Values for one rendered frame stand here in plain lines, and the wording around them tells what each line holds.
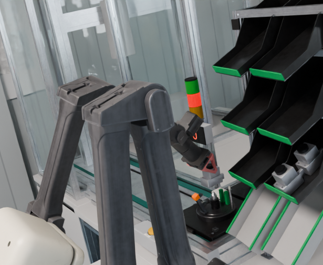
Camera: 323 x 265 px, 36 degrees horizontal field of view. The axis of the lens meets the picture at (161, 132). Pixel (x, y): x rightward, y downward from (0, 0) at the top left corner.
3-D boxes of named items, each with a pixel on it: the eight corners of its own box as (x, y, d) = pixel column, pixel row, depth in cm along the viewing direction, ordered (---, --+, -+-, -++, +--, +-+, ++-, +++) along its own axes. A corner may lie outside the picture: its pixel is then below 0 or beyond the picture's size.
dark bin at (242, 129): (248, 136, 131) (235, 115, 128) (223, 126, 143) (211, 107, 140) (320, 70, 136) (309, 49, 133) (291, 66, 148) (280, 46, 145)
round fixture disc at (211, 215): (214, 226, 165) (212, 221, 164) (189, 214, 176) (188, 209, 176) (244, 210, 171) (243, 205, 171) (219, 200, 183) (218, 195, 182)
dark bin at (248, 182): (256, 190, 136) (243, 171, 133) (231, 176, 148) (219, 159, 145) (325, 124, 141) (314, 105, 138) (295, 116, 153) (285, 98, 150)
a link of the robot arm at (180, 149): (163, 141, 159) (173, 144, 155) (175, 124, 161) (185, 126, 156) (176, 152, 163) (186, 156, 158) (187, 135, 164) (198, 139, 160)
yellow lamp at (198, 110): (196, 120, 183) (194, 108, 182) (188, 119, 187) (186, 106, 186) (206, 116, 186) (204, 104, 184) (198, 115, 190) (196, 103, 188)
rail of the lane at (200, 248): (212, 281, 154) (207, 251, 151) (91, 203, 228) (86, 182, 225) (225, 273, 157) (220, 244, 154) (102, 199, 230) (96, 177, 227)
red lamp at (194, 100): (194, 108, 182) (191, 95, 180) (186, 106, 186) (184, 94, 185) (204, 104, 184) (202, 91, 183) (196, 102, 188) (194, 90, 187)
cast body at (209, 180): (208, 188, 166) (206, 169, 164) (200, 185, 170) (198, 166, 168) (227, 180, 171) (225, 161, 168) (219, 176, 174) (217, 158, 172)
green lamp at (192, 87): (191, 94, 180) (189, 82, 179) (184, 93, 185) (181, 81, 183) (202, 91, 183) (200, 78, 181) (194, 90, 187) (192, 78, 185)
